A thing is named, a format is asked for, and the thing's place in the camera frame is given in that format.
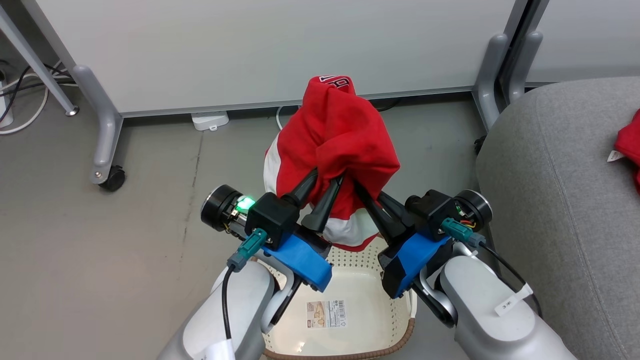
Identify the cream plastic laundry basket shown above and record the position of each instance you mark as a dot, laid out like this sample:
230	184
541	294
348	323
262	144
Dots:
360	310

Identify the teal right camera connector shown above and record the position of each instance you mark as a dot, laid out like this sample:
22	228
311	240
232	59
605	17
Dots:
460	232

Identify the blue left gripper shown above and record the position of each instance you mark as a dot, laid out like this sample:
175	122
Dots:
302	260

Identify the black caster wheel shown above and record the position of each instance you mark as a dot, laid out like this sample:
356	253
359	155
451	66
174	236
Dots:
114	179

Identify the narrow white partition panel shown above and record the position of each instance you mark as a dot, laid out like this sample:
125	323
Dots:
585	35

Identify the teal camera connector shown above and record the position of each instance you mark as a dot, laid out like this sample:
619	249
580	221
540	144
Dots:
247	250
460	232

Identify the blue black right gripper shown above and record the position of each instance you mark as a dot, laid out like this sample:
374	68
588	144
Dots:
412	257

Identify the grey metal table leg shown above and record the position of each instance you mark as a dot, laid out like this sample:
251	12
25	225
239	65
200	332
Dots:
40	60

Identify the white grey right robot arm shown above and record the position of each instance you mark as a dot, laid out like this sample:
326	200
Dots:
490	310

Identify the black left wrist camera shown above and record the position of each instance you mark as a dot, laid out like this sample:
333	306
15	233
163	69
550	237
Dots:
270	220

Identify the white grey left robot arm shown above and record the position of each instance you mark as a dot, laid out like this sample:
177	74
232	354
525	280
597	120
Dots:
235	315

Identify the plain red garment with tag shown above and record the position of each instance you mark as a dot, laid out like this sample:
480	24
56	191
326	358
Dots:
630	145

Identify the white power adapter box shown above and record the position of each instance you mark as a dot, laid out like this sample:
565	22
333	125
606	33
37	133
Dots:
210	121

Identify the red and white jersey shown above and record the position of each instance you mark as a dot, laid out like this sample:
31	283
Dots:
340	140

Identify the grey fabric sofa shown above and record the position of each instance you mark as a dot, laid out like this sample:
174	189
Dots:
565	200

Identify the teal left camera connector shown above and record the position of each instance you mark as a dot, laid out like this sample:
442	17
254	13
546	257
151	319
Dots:
247	250

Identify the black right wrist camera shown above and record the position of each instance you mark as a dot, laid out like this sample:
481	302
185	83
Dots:
430	210

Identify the large white partition panel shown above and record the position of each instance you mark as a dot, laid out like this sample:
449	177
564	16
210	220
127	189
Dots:
250	45

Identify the grey partition leg with caster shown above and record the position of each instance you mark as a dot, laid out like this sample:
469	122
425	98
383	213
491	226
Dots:
102	125

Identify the paper label in basket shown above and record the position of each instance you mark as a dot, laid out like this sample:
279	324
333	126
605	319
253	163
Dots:
326	314

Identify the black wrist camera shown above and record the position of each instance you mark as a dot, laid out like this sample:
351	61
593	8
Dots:
270	220
430	210

